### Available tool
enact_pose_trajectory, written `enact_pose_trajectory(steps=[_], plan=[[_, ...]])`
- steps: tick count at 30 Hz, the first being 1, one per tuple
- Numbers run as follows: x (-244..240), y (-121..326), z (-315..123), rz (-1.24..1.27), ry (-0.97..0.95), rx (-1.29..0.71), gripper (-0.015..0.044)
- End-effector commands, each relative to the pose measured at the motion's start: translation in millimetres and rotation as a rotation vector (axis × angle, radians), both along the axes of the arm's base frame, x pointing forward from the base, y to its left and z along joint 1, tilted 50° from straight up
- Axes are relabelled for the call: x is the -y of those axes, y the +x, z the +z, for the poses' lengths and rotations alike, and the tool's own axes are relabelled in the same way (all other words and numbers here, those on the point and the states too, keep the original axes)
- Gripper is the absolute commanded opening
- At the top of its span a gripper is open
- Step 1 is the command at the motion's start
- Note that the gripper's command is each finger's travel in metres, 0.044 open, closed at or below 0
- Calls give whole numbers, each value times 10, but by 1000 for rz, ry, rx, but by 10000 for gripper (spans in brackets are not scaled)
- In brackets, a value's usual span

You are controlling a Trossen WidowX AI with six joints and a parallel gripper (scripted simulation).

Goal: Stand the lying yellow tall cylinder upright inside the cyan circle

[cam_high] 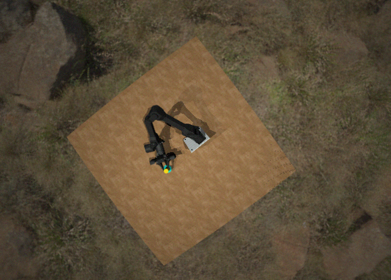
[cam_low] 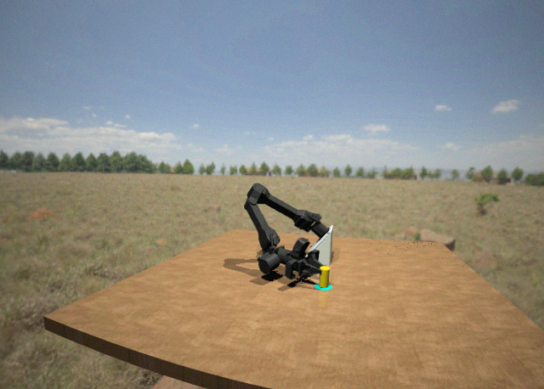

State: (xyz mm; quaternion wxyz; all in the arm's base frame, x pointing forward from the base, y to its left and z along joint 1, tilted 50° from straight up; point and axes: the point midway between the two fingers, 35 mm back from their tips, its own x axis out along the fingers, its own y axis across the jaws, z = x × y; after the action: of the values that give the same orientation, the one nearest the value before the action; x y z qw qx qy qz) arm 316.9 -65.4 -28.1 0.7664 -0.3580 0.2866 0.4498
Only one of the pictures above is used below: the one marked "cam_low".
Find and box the yellow cylinder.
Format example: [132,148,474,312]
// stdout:
[319,267,330,288]

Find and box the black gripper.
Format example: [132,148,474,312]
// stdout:
[283,250,324,279]

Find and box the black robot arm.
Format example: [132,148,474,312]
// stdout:
[244,183,330,274]

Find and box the cyan circle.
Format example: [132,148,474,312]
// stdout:
[314,283,332,290]

